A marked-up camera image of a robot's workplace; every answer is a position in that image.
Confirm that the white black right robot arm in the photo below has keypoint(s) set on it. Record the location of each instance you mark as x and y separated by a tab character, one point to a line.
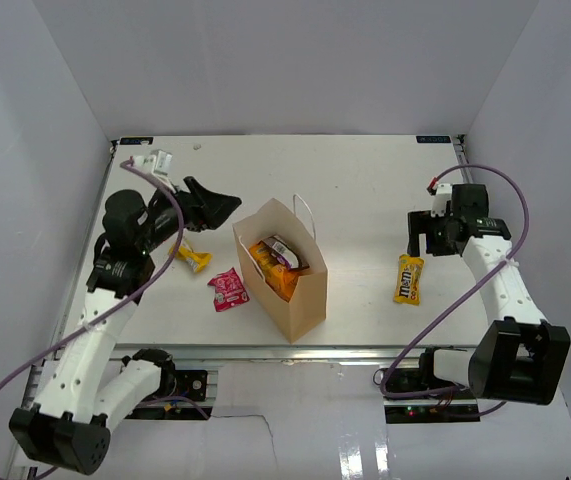
521	356

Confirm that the dark brown M&M's packet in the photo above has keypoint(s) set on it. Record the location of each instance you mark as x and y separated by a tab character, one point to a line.
285	254

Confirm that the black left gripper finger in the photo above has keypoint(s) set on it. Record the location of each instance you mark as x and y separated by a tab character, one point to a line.
212	218
207	200

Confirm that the brown paper bag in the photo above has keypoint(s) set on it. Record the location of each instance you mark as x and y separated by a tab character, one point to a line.
307	307

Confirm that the blue label left corner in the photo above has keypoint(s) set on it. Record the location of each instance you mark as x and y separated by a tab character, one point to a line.
136	141

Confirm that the yellow M&M's packet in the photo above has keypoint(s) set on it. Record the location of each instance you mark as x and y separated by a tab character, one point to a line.
408	280

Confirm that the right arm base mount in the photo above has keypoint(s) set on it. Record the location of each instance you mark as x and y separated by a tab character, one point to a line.
412	399

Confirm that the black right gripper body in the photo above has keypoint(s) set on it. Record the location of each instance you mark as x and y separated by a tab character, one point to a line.
437	239

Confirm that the small yellow snack packet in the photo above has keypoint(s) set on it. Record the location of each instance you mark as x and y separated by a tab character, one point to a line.
197	261

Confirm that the orange yellow snack multipack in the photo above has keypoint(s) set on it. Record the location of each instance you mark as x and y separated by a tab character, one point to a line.
282	281

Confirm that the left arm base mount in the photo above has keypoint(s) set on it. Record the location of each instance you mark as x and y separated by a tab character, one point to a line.
191	384

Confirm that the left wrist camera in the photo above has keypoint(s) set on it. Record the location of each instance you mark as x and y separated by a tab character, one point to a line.
157	163

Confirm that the pink candy packet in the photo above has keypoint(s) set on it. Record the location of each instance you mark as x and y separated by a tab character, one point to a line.
229	290

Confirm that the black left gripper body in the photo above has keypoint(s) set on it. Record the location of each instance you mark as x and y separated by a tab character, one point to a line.
192	215

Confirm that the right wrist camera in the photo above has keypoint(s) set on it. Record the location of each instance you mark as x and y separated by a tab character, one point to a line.
441	198

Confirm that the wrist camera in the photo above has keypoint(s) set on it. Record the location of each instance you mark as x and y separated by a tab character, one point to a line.
157	163
441	198

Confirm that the aluminium front rail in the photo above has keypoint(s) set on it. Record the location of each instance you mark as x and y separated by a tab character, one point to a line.
266	353

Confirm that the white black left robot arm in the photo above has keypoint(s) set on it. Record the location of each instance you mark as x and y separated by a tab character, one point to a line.
71	420

